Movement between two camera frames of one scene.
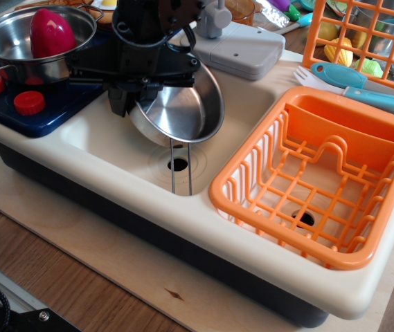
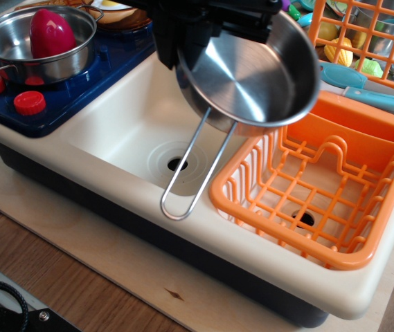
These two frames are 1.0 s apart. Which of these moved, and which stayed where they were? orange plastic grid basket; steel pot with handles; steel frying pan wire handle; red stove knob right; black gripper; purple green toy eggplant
Moved: steel frying pan wire handle; black gripper
Stayed: orange plastic grid basket; steel pot with handles; purple green toy eggplant; red stove knob right
